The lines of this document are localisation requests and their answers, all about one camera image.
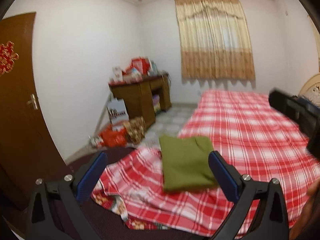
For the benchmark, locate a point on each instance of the red plastic bag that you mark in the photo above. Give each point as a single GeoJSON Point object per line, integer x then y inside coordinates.
{"type": "Point", "coordinates": [113, 138]}

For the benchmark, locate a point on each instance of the white printed paper bag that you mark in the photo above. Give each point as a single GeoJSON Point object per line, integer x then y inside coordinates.
{"type": "Point", "coordinates": [117, 111]}

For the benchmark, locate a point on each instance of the red white plaid bedsheet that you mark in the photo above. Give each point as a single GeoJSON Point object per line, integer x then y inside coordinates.
{"type": "Point", "coordinates": [249, 135]}

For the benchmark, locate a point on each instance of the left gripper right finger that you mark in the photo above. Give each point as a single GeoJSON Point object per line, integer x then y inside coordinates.
{"type": "Point", "coordinates": [270, 220]}

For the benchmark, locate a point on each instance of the silver door handle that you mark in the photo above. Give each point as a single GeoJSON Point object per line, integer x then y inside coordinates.
{"type": "Point", "coordinates": [33, 102]}

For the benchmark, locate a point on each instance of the cream wooden headboard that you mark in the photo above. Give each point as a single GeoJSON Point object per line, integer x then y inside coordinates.
{"type": "Point", "coordinates": [313, 81]}

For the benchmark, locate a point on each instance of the brown wooden desk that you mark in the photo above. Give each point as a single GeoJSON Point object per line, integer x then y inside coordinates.
{"type": "Point", "coordinates": [138, 96]}

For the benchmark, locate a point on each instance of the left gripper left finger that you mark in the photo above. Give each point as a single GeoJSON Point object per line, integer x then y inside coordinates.
{"type": "Point", "coordinates": [72, 190]}

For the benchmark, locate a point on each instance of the red gift box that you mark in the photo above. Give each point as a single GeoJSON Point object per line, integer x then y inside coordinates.
{"type": "Point", "coordinates": [140, 65]}

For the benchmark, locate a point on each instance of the person's right hand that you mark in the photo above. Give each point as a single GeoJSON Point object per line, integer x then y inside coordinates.
{"type": "Point", "coordinates": [306, 211]}

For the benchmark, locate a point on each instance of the green orange striped knit sweater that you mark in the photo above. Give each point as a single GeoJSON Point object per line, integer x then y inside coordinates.
{"type": "Point", "coordinates": [185, 163]}

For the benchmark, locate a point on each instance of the patterned red green bed skirt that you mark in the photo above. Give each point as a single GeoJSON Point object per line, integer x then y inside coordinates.
{"type": "Point", "coordinates": [115, 204]}

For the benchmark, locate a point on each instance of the stacked books in desk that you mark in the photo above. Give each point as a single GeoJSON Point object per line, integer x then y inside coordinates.
{"type": "Point", "coordinates": [156, 104]}

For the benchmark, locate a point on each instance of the brown wooden door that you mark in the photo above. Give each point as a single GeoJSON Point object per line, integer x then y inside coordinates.
{"type": "Point", "coordinates": [27, 149]}

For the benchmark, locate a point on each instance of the beige floral window curtain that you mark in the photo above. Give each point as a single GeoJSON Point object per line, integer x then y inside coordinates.
{"type": "Point", "coordinates": [214, 40]}

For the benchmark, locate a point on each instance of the white greeting card box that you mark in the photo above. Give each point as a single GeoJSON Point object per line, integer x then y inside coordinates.
{"type": "Point", "coordinates": [117, 74]}

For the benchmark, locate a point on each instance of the red double happiness sticker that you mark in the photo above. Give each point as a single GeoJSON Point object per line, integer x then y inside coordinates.
{"type": "Point", "coordinates": [7, 57]}

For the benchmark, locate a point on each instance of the brown floral cloth bundle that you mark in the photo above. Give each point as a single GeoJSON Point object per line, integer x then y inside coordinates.
{"type": "Point", "coordinates": [135, 130]}

